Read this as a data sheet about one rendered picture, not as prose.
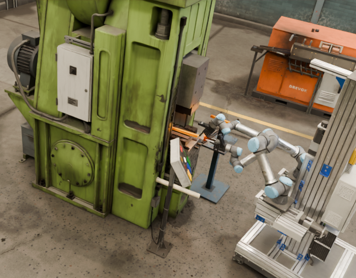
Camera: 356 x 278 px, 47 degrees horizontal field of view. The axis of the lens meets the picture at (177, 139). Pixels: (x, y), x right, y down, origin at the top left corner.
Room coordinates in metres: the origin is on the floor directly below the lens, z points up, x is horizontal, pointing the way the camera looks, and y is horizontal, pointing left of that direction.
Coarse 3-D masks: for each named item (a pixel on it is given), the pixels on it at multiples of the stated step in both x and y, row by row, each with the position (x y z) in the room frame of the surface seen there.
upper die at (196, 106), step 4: (176, 104) 3.39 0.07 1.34; (196, 104) 3.46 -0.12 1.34; (176, 108) 3.39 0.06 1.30; (180, 108) 3.38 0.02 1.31; (184, 108) 3.36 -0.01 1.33; (188, 108) 3.35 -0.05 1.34; (192, 108) 3.35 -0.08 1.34; (196, 108) 3.48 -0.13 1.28; (180, 112) 3.37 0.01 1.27; (184, 112) 3.36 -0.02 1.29; (188, 112) 3.35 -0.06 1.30; (192, 112) 3.37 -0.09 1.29
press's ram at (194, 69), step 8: (192, 56) 3.54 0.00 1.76; (200, 56) 3.57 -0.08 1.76; (184, 64) 3.33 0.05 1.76; (192, 64) 3.36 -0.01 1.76; (200, 64) 3.39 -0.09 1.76; (208, 64) 3.57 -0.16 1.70; (184, 72) 3.33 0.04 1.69; (192, 72) 3.31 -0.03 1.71; (200, 72) 3.40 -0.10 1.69; (184, 80) 3.33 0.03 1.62; (192, 80) 3.30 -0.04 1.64; (200, 80) 3.44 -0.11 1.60; (184, 88) 3.32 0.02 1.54; (192, 88) 3.30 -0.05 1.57; (200, 88) 3.48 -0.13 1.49; (184, 96) 3.32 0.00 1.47; (192, 96) 3.30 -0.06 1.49; (200, 96) 3.53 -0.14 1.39; (184, 104) 3.31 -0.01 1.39; (192, 104) 3.33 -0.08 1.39
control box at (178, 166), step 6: (174, 144) 2.96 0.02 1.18; (180, 144) 3.00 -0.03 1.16; (174, 150) 2.87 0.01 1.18; (180, 150) 2.89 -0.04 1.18; (174, 156) 2.78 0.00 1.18; (180, 156) 2.80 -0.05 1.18; (186, 156) 3.00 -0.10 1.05; (174, 162) 2.71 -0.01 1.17; (180, 162) 2.72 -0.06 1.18; (186, 162) 2.90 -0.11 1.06; (174, 168) 2.71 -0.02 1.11; (180, 168) 2.71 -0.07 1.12; (180, 174) 2.72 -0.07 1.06; (186, 174) 2.72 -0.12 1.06; (180, 180) 2.72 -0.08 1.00; (186, 180) 2.72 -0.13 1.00; (186, 186) 2.72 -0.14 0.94
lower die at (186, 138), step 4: (180, 128) 3.56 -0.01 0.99; (172, 132) 3.45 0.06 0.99; (176, 132) 3.47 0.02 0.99; (180, 132) 3.47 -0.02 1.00; (192, 132) 3.52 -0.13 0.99; (172, 136) 3.40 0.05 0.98; (176, 136) 3.41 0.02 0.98; (184, 136) 3.42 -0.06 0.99; (188, 136) 3.43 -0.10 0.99; (192, 136) 3.52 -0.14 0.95; (180, 140) 3.36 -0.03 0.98; (184, 140) 3.37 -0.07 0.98; (188, 140) 3.42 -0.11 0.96; (184, 144) 3.34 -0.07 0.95
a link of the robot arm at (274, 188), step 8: (264, 136) 3.08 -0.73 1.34; (248, 144) 3.02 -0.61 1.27; (256, 144) 2.97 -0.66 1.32; (264, 144) 3.02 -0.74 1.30; (256, 152) 2.96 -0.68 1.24; (264, 152) 2.97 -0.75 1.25; (264, 160) 2.93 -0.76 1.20; (264, 168) 2.89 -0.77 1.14; (264, 176) 2.87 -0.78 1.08; (272, 176) 2.86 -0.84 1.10; (272, 184) 2.80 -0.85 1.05; (280, 184) 2.84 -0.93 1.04; (272, 192) 2.76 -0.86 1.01; (280, 192) 2.79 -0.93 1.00
